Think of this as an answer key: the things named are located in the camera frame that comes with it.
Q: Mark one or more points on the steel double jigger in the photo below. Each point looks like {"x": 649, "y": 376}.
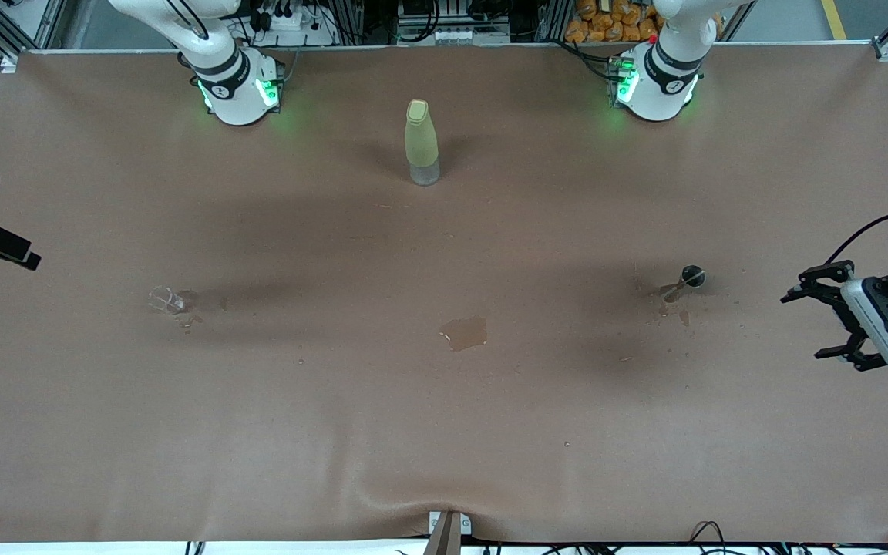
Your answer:
{"x": 692, "y": 276}

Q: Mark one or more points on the clear glass measuring cup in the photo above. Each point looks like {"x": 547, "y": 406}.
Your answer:
{"x": 166, "y": 299}

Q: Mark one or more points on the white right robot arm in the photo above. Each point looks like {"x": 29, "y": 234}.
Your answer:
{"x": 240, "y": 96}

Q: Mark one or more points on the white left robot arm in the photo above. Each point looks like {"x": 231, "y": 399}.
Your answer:
{"x": 660, "y": 89}

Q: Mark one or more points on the green capped glass shaker bottle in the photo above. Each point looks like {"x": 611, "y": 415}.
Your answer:
{"x": 422, "y": 139}

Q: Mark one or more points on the small liquid spill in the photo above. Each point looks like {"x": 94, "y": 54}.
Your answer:
{"x": 684, "y": 317}

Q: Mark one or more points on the orange snack pile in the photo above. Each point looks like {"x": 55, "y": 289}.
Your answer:
{"x": 602, "y": 23}

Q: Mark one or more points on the large liquid puddle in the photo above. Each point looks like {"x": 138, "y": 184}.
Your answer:
{"x": 463, "y": 333}

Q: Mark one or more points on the white power strip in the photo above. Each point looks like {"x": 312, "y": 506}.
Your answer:
{"x": 297, "y": 21}

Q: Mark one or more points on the metal table bracket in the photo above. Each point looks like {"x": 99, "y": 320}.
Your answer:
{"x": 444, "y": 536}

